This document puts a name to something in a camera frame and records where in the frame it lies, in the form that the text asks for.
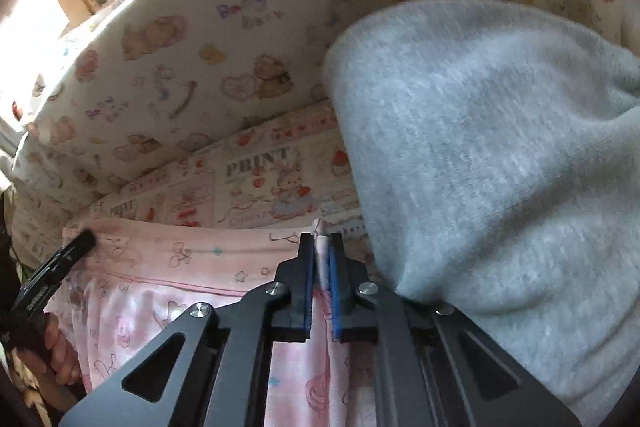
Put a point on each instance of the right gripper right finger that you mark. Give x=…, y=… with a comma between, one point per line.
x=432, y=365

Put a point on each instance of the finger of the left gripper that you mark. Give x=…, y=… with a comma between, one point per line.
x=44, y=283

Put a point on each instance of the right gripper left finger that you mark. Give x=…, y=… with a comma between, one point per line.
x=209, y=367

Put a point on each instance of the left hand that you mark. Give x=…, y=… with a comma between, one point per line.
x=63, y=363

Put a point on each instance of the pink print bed sheet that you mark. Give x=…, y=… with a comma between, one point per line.
x=284, y=173

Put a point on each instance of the grey folded sweatpants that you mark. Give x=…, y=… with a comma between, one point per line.
x=495, y=153

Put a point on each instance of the bear print bed bumper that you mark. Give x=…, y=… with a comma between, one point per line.
x=159, y=79

